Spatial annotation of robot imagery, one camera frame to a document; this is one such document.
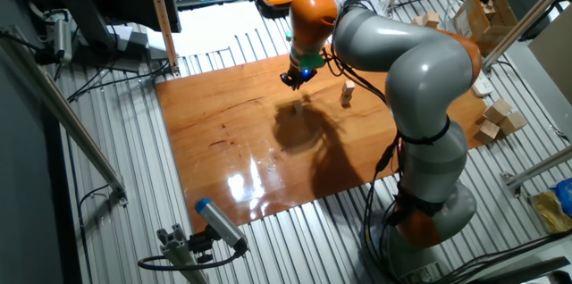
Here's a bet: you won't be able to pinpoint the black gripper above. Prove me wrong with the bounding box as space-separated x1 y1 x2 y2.
280 67 318 92

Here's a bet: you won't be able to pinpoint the glossy wooden board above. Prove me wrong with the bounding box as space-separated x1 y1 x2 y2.
155 45 489 233

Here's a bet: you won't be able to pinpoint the white paper sheets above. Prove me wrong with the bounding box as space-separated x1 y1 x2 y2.
147 0 291 57

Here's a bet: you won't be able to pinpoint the grey flat box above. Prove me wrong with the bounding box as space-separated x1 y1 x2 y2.
106 24 169 73

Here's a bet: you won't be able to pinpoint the brown cardboard box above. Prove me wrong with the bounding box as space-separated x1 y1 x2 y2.
452 0 519 55

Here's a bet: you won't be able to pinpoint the white power strip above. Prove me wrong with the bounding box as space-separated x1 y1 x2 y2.
471 73 494 98

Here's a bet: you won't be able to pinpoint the large wooden cube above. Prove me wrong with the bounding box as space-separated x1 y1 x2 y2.
474 119 501 146
482 98 514 125
496 111 528 138

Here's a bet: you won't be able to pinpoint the short aluminium profile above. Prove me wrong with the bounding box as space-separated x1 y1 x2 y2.
156 223 209 284

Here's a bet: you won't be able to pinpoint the black monitor stand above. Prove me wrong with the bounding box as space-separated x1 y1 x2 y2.
57 0 117 55

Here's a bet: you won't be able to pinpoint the long aluminium beam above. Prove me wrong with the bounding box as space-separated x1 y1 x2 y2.
0 24 130 207

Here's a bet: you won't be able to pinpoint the brown flat panel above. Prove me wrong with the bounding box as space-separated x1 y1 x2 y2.
526 15 572 106

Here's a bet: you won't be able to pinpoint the yellow plastic bag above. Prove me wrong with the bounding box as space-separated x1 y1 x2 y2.
529 189 572 235

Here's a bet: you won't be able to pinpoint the blue plastic bag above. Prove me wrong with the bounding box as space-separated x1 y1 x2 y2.
550 177 572 218

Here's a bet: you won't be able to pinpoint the black flat bar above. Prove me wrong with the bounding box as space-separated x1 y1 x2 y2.
464 255 572 284

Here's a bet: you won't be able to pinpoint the green camera mount bracket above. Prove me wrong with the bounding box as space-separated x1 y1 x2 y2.
284 29 327 70

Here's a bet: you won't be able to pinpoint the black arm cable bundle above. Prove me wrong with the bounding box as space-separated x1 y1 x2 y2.
321 0 406 284

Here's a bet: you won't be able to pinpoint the brown frame post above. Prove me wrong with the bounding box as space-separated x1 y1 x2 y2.
143 0 181 78

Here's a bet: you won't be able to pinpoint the silver camera with blue cap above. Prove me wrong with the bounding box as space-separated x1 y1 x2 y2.
194 196 249 254

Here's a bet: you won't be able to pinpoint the black desk cables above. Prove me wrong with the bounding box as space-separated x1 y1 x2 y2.
66 58 171 104

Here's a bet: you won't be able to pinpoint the black camera clamp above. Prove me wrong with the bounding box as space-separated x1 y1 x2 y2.
187 225 215 265

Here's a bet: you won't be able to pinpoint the black camera cable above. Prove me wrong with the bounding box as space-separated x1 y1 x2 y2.
137 247 245 272

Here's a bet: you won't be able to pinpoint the silver cylindrical camera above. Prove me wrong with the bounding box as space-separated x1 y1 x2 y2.
52 18 74 65

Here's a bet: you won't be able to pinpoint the aluminium frame beam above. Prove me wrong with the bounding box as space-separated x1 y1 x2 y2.
499 143 572 198

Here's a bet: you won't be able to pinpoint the black floor cables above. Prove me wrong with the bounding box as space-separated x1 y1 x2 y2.
428 230 572 284

